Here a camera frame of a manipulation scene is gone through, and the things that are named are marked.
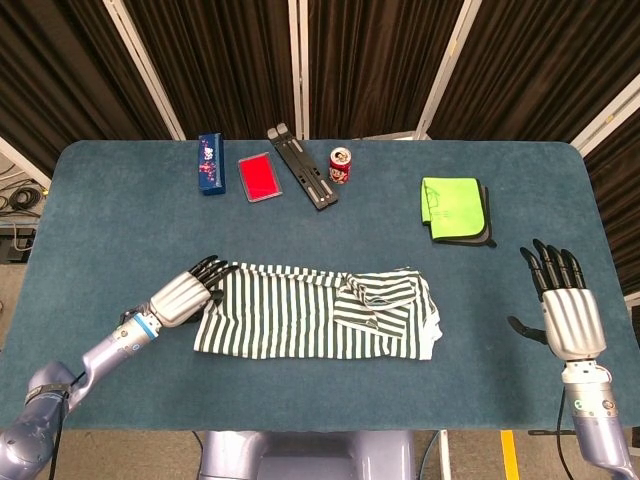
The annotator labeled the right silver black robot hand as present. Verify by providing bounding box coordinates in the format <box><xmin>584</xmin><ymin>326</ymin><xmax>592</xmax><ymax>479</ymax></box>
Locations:
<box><xmin>506</xmin><ymin>238</ymin><xmax>609</xmax><ymax>363</ymax></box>

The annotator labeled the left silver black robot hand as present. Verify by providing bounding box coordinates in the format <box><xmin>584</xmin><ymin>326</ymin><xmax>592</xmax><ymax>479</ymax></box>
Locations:
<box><xmin>148</xmin><ymin>255</ymin><xmax>240</xmax><ymax>330</ymax></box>

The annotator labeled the green white striped t-shirt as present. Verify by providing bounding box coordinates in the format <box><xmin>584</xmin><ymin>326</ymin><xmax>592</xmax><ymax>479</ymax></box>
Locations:
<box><xmin>192</xmin><ymin>261</ymin><xmax>446</xmax><ymax>362</ymax></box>

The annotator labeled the green folded cloth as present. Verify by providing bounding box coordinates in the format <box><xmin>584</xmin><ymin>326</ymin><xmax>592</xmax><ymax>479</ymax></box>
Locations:
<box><xmin>424</xmin><ymin>178</ymin><xmax>499</xmax><ymax>249</ymax></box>

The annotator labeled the blue patterned rectangular box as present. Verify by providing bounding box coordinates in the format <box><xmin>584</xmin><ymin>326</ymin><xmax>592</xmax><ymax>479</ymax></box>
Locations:
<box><xmin>197</xmin><ymin>132</ymin><xmax>227</xmax><ymax>196</ymax></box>

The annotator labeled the red ink pad case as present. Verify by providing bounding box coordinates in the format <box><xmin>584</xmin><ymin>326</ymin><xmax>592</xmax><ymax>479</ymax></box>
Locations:
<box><xmin>237</xmin><ymin>152</ymin><xmax>286</xmax><ymax>204</ymax></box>

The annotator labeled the teal felt table cover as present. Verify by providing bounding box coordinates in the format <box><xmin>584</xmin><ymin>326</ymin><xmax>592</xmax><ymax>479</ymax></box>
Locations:
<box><xmin>0</xmin><ymin>139</ymin><xmax>640</xmax><ymax>434</ymax></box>

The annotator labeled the dark pleated partition panel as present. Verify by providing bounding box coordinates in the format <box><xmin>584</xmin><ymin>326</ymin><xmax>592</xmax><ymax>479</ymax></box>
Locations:
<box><xmin>102</xmin><ymin>0</ymin><xmax>303</xmax><ymax>142</ymax></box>
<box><xmin>415</xmin><ymin>0</ymin><xmax>640</xmax><ymax>146</ymax></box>
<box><xmin>0</xmin><ymin>0</ymin><xmax>174</xmax><ymax>177</ymax></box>
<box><xmin>298</xmin><ymin>0</ymin><xmax>482</xmax><ymax>141</ymax></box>
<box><xmin>569</xmin><ymin>74</ymin><xmax>640</xmax><ymax>296</ymax></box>

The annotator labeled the green microfibre cloth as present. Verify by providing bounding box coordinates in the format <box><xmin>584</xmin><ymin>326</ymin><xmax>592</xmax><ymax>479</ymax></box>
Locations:
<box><xmin>421</xmin><ymin>176</ymin><xmax>487</xmax><ymax>241</ymax></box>

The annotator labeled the black folding laptop stand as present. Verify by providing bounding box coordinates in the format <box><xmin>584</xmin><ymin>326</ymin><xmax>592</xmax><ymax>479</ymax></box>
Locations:
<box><xmin>266</xmin><ymin>126</ymin><xmax>340</xmax><ymax>213</ymax></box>

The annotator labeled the white table leg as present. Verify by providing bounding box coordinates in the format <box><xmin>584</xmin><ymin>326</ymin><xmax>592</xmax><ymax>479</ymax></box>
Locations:
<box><xmin>437</xmin><ymin>428</ymin><xmax>453</xmax><ymax>480</ymax></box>

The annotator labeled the grey-purple robot torso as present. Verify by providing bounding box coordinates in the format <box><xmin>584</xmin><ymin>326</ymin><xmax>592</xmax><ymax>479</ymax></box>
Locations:
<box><xmin>198</xmin><ymin>428</ymin><xmax>417</xmax><ymax>480</ymax></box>

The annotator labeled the red cartoon drink can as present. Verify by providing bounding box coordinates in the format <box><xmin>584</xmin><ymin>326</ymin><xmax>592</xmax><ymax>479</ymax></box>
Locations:
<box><xmin>327</xmin><ymin>146</ymin><xmax>354</xmax><ymax>187</ymax></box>

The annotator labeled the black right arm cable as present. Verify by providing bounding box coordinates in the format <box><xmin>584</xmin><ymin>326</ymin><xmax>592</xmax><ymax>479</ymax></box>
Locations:
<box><xmin>555</xmin><ymin>387</ymin><xmax>575</xmax><ymax>480</ymax></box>

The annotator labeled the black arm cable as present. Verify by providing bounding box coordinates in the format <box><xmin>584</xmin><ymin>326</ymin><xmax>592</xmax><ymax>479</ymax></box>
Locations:
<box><xmin>47</xmin><ymin>368</ymin><xmax>85</xmax><ymax>480</ymax></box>
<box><xmin>555</xmin><ymin>387</ymin><xmax>575</xmax><ymax>480</ymax></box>

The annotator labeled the black floor cable bundle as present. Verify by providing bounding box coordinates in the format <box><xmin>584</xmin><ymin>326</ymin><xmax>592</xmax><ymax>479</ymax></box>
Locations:
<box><xmin>0</xmin><ymin>164</ymin><xmax>51</xmax><ymax>261</ymax></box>

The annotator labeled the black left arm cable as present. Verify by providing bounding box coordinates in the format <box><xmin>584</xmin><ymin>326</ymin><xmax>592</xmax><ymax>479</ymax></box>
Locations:
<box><xmin>47</xmin><ymin>368</ymin><xmax>85</xmax><ymax>480</ymax></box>

